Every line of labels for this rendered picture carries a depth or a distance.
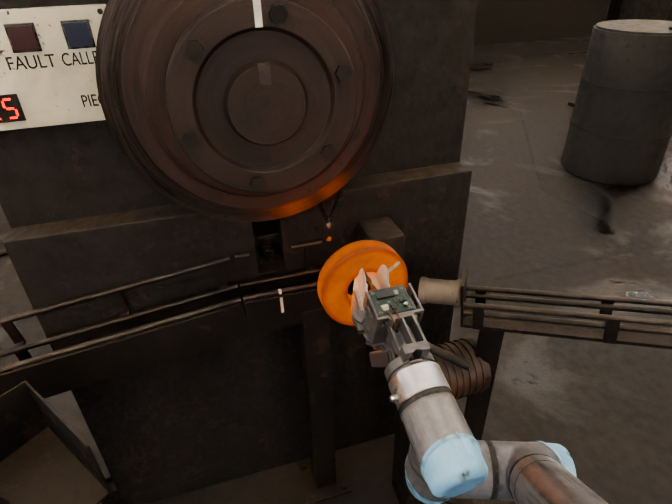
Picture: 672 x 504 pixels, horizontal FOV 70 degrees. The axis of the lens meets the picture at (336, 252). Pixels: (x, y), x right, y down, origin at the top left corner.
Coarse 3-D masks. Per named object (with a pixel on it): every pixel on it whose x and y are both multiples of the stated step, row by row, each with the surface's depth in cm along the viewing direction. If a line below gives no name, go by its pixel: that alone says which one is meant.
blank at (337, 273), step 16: (368, 240) 79; (336, 256) 77; (352, 256) 76; (368, 256) 77; (384, 256) 78; (320, 272) 79; (336, 272) 77; (352, 272) 78; (400, 272) 81; (320, 288) 78; (336, 288) 78; (336, 304) 80; (336, 320) 81
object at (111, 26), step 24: (120, 0) 66; (360, 0) 75; (120, 24) 67; (384, 24) 78; (96, 48) 68; (120, 48) 69; (384, 48) 80; (96, 72) 69; (120, 72) 70; (384, 72) 82; (120, 96) 72; (384, 96) 84; (120, 120) 73; (384, 120) 86; (120, 144) 75; (144, 168) 78; (168, 192) 81; (216, 216) 86; (240, 216) 87; (264, 216) 89
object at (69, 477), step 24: (24, 384) 79; (0, 408) 77; (24, 408) 80; (48, 408) 74; (0, 432) 78; (24, 432) 81; (48, 432) 83; (72, 432) 70; (0, 456) 79; (24, 456) 80; (48, 456) 80; (72, 456) 79; (0, 480) 77; (24, 480) 76; (48, 480) 76; (72, 480) 76; (96, 480) 76
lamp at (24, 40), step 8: (8, 32) 74; (16, 32) 74; (24, 32) 75; (32, 32) 75; (16, 40) 75; (24, 40) 75; (32, 40) 76; (16, 48) 75; (24, 48) 76; (32, 48) 76
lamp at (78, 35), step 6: (66, 24) 76; (72, 24) 76; (78, 24) 76; (84, 24) 76; (66, 30) 76; (72, 30) 76; (78, 30) 77; (84, 30) 77; (66, 36) 77; (72, 36) 77; (78, 36) 77; (84, 36) 77; (90, 36) 78; (72, 42) 77; (78, 42) 77; (84, 42) 78; (90, 42) 78
